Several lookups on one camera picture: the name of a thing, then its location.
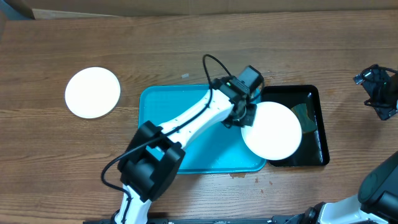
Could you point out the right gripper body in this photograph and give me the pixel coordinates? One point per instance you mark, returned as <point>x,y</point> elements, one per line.
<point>377,87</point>

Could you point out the green yellow sponge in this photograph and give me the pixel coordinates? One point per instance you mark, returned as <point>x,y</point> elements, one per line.
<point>307,124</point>

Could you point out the white plate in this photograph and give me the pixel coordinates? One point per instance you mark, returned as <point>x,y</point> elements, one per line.
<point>92,92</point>
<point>276,132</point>

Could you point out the teal plastic tray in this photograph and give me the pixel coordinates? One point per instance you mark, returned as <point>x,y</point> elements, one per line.
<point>217,150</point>

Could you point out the black plastic tray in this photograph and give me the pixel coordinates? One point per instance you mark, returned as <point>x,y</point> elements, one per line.
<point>313,150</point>

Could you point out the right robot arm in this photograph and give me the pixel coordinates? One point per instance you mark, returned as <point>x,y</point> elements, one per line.
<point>376,201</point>

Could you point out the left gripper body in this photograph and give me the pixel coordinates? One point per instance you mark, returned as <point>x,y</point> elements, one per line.
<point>244,116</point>

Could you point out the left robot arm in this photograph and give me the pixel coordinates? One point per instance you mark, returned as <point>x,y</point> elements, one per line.
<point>155,153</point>

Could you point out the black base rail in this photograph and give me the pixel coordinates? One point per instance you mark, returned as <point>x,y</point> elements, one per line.
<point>278,219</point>

